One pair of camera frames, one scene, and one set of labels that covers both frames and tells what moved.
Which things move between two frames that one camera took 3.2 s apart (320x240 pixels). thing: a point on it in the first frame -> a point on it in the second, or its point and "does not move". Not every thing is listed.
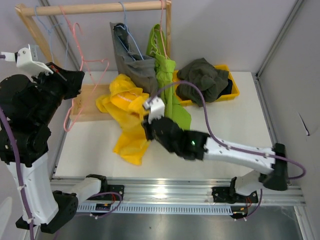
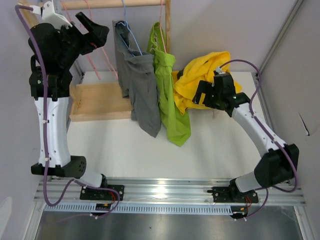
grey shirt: (141, 70) does not move
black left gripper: (73, 79) -> (98, 34)
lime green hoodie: (174, 109) does not move
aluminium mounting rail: (181, 192) does not move
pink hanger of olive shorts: (84, 60) -> (90, 60)
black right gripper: (148, 127) -> (205, 87)
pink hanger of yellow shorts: (95, 87) -> (107, 57)
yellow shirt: (125, 104) -> (200, 68)
